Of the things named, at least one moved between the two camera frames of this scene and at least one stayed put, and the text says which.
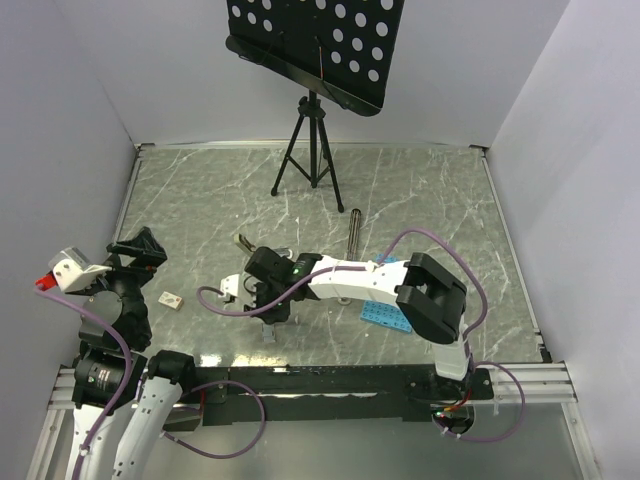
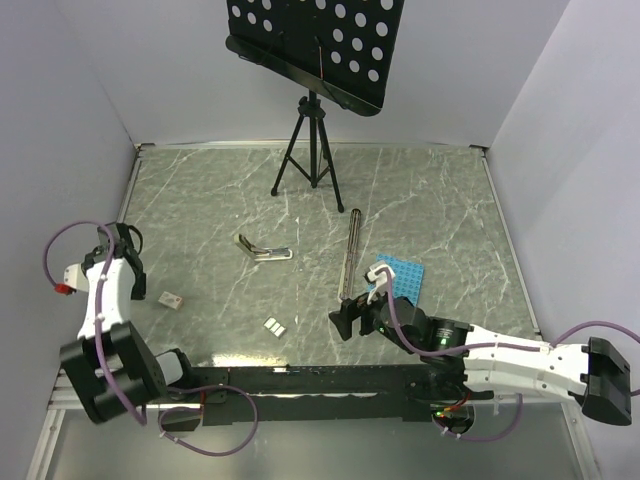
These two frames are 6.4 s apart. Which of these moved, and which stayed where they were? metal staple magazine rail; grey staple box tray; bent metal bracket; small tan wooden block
Moved: grey staple box tray
Stayed: bent metal bracket; small tan wooden block; metal staple magazine rail
